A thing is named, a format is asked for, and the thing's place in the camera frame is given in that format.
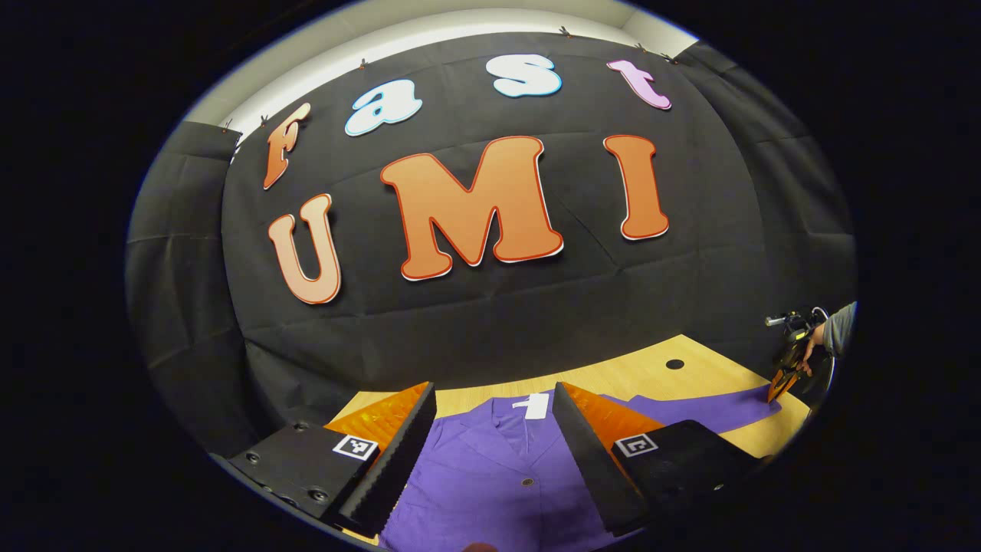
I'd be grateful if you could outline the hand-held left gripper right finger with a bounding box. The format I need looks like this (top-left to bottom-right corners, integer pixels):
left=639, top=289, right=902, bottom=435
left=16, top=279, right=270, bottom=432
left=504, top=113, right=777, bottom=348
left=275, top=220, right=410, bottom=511
left=552, top=381, right=769, bottom=539

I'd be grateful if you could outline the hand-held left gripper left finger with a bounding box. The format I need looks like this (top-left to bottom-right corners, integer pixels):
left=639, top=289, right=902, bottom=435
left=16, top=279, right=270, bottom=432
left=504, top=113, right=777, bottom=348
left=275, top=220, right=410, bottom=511
left=209, top=380, right=438, bottom=539

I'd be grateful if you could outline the purple shirt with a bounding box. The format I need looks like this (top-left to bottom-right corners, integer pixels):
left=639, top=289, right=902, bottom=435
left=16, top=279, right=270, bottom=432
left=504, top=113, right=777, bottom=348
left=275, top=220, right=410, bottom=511
left=379, top=383, right=783, bottom=552

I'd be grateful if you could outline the black backdrop cloth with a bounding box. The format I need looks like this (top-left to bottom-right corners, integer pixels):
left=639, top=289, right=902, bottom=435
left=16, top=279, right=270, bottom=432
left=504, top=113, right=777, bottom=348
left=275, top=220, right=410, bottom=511
left=125, top=31, right=858, bottom=461

